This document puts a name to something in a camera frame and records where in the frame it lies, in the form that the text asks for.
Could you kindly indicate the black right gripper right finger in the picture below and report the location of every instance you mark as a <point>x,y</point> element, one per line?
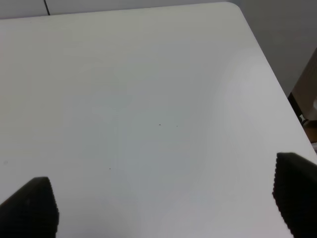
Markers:
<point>295,194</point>

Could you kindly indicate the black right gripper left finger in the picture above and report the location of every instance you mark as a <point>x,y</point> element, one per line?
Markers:
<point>31,212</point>

